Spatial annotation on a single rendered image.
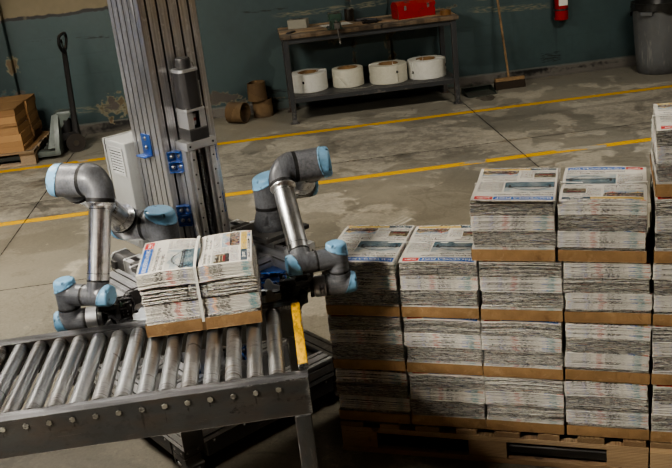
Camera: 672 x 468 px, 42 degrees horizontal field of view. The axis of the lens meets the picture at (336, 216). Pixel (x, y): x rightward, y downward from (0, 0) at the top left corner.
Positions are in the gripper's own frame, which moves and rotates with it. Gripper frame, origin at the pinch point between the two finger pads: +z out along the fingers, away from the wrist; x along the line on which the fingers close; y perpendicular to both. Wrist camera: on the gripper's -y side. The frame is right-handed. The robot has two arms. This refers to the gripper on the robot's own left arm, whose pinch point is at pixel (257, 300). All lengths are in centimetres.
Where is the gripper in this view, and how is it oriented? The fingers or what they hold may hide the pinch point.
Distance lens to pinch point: 311.5
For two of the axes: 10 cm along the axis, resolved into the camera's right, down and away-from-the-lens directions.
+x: 1.0, 3.2, -9.4
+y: -1.1, -9.4, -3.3
